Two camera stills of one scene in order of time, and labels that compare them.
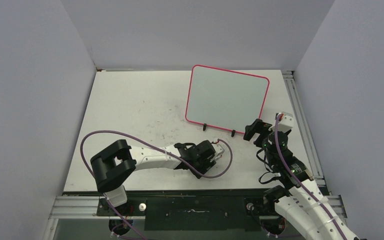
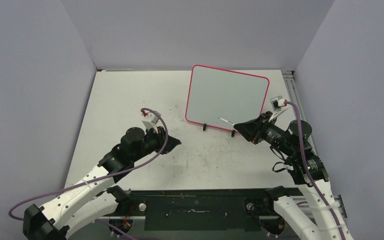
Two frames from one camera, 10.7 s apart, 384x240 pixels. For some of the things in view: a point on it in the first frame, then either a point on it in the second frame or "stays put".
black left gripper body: x=202 y=166 -> x=154 y=141
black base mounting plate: x=193 y=210 stays put
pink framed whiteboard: x=225 y=99 stays put
